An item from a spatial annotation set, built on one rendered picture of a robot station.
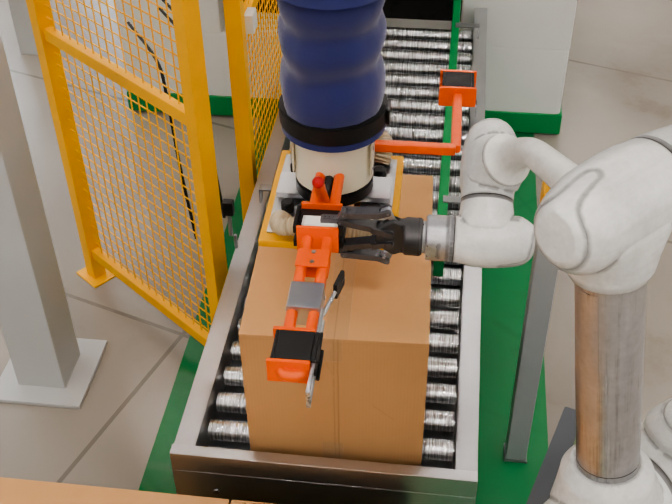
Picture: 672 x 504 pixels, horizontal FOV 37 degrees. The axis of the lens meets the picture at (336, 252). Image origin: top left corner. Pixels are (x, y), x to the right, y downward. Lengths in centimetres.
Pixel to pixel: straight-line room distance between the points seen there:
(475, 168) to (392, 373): 50
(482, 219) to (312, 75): 43
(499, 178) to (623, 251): 60
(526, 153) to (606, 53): 337
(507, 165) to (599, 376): 53
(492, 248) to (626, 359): 48
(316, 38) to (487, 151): 38
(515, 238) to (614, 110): 286
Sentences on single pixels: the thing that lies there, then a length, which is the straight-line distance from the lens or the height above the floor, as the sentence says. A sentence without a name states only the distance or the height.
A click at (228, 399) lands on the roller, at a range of 255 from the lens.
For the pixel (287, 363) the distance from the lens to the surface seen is 168.
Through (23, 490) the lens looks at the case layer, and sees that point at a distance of 248.
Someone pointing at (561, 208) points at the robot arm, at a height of 164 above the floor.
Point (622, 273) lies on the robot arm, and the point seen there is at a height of 155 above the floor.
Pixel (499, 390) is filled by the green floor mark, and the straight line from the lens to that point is 332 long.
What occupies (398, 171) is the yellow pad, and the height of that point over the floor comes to 109.
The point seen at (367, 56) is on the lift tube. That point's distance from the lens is 196.
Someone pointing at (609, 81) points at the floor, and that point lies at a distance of 496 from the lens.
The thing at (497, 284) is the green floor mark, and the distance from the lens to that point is 369.
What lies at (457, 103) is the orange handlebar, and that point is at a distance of 235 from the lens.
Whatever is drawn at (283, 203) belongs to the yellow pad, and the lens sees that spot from 218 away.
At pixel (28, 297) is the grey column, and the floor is 41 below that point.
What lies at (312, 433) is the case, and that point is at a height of 64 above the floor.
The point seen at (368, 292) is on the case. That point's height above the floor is 95.
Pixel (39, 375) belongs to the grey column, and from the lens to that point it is 339.
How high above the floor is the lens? 243
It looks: 40 degrees down
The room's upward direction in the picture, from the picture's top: 1 degrees counter-clockwise
